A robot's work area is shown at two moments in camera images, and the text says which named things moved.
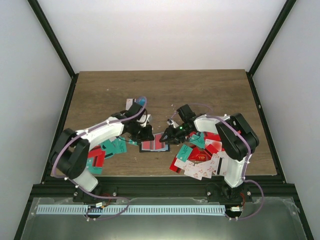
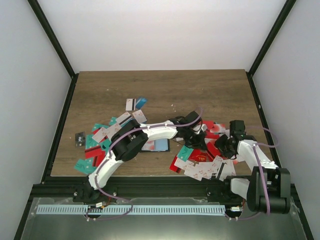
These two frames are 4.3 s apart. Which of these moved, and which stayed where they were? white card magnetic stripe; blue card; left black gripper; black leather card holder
Moved: left black gripper
Stayed: white card magnetic stripe; blue card; black leather card holder
